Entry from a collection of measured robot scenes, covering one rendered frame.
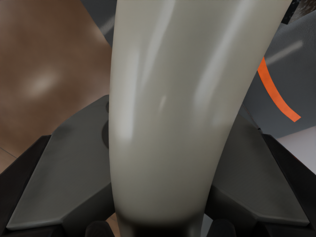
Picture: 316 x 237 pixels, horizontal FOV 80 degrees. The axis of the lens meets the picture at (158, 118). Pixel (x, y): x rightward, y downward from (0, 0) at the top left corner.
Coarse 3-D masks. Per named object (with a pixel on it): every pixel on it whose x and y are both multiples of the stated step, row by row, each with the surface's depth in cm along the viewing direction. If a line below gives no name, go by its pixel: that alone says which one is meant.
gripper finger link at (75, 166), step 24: (72, 120) 9; (96, 120) 9; (48, 144) 7; (72, 144) 7; (96, 144) 7; (48, 168) 6; (72, 168) 6; (96, 168) 6; (24, 192) 6; (48, 192) 6; (72, 192) 6; (96, 192) 6; (24, 216) 5; (48, 216) 5; (72, 216) 5; (96, 216) 6
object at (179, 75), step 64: (128, 0) 3; (192, 0) 2; (256, 0) 2; (128, 64) 3; (192, 64) 3; (256, 64) 3; (128, 128) 4; (192, 128) 3; (128, 192) 4; (192, 192) 4
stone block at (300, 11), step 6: (294, 0) 30; (300, 0) 30; (306, 0) 30; (312, 0) 31; (294, 6) 31; (300, 6) 31; (306, 6) 32; (312, 6) 32; (288, 12) 33; (294, 12) 32; (300, 12) 33; (306, 12) 34; (288, 18) 34; (294, 18) 34
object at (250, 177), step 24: (240, 120) 9; (240, 144) 7; (264, 144) 7; (216, 168) 6; (240, 168) 6; (264, 168) 6; (216, 192) 6; (240, 192) 6; (264, 192) 6; (288, 192) 6; (216, 216) 6; (240, 216) 5; (264, 216) 5; (288, 216) 5
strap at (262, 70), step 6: (264, 60) 97; (264, 66) 98; (258, 72) 100; (264, 72) 100; (264, 78) 102; (270, 78) 102; (264, 84) 104; (270, 84) 104; (270, 90) 106; (276, 90) 106; (270, 96) 108; (276, 96) 108; (276, 102) 110; (282, 102) 110; (282, 108) 113; (288, 108) 113; (288, 114) 115; (294, 114) 115; (294, 120) 117
